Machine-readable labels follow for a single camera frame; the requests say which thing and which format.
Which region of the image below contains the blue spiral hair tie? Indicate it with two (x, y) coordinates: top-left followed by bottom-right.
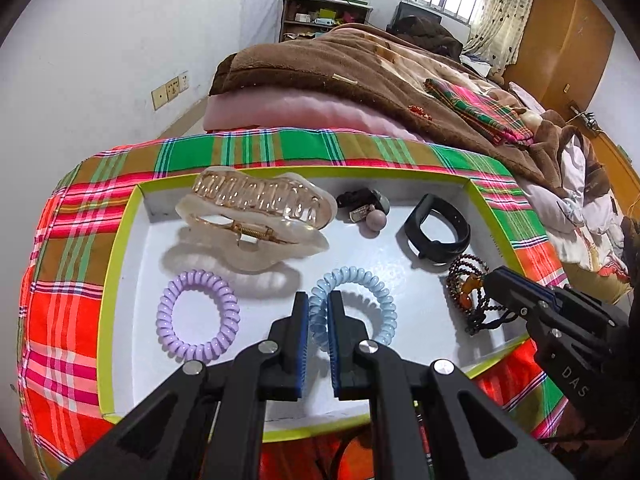
(307, 269), (397, 346)

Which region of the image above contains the brown fleece blanket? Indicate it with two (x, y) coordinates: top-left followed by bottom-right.
(209, 25), (621, 201)

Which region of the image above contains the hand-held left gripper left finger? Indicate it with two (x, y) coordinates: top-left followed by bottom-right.
(57, 291), (311, 480)

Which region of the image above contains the pink mattress pad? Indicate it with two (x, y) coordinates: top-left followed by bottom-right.
(202, 87), (421, 141)

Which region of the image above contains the folded plaid cloth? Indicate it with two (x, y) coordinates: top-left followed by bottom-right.
(424, 77), (536, 148)

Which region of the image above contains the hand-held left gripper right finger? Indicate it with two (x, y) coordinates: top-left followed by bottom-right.
(327, 290), (576, 480)

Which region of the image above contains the dotted curtain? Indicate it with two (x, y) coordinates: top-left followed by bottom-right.
(462, 0), (538, 73)

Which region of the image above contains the yellow-green cardboard box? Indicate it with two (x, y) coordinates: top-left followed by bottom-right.
(97, 166), (538, 443)

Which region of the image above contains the translucent beige hair claw clip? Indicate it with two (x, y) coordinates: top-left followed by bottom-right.
(161, 165), (337, 275)

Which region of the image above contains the black jacket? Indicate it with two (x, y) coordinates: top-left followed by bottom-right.
(390, 16), (463, 58)

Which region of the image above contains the purple spiral hair tie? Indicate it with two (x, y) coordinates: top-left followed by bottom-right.
(156, 270), (241, 363)

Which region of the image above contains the black television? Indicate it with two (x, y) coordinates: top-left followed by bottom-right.
(387, 2), (443, 31)

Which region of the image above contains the wooden wardrobe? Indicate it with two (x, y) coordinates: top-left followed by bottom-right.
(502, 0), (616, 121)

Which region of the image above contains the wall socket panel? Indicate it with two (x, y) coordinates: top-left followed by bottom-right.
(151, 72), (190, 111)

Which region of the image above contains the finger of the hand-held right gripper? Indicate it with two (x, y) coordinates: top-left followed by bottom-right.
(482, 272), (561, 332)
(494, 267), (628, 327)

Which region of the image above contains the brown beaded bracelet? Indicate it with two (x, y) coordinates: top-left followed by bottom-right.
(446, 255), (528, 336)

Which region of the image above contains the black hair tie with balls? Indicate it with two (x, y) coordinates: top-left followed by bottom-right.
(336, 188), (391, 238)

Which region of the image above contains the white quilt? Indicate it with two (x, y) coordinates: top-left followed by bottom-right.
(525, 135), (631, 281)

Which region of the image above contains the storage shelf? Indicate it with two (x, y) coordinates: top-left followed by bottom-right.
(277, 0), (375, 43)

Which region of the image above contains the black smart band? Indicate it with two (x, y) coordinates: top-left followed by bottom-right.
(402, 193), (472, 264)

